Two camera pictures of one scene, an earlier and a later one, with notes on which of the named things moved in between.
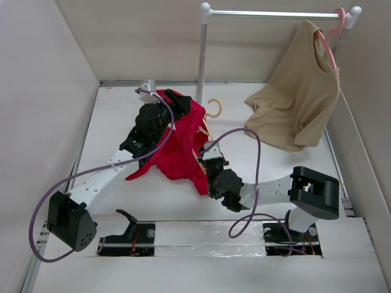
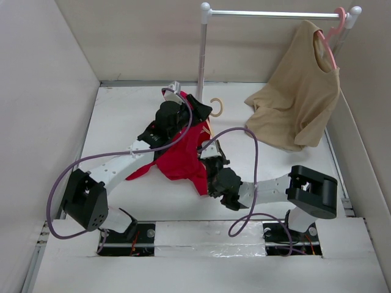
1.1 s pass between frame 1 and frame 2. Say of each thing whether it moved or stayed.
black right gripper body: stayed
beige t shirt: stayed
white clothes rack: stayed
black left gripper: moved
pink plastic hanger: stayed
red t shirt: moved
